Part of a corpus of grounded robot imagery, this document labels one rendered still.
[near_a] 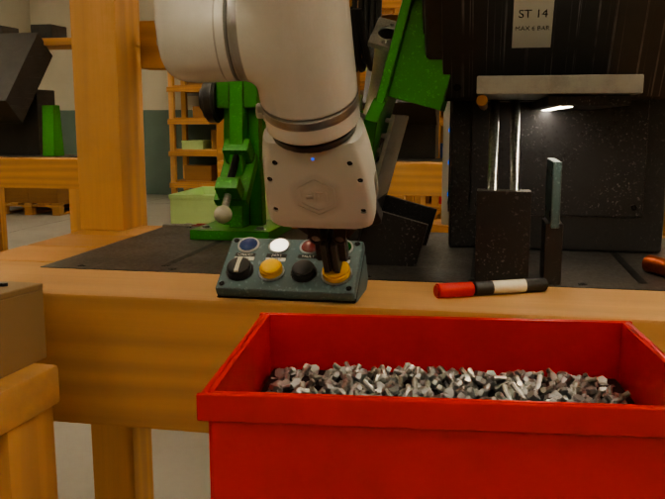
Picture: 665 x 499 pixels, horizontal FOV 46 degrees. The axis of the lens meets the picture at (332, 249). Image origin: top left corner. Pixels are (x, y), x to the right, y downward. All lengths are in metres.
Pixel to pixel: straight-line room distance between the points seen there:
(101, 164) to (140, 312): 0.71
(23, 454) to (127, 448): 0.86
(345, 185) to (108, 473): 1.11
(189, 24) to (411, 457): 0.36
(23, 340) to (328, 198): 0.32
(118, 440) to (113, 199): 0.48
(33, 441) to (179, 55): 0.39
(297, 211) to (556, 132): 0.54
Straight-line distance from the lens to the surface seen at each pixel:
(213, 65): 0.64
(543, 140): 1.17
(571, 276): 1.00
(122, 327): 0.89
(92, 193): 1.56
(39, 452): 0.83
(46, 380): 0.81
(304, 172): 0.70
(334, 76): 0.64
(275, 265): 0.83
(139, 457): 1.69
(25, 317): 0.82
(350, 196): 0.71
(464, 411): 0.49
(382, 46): 1.09
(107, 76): 1.54
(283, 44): 0.62
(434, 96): 1.02
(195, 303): 0.85
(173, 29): 0.64
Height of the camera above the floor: 1.08
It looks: 9 degrees down
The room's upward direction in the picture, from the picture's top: straight up
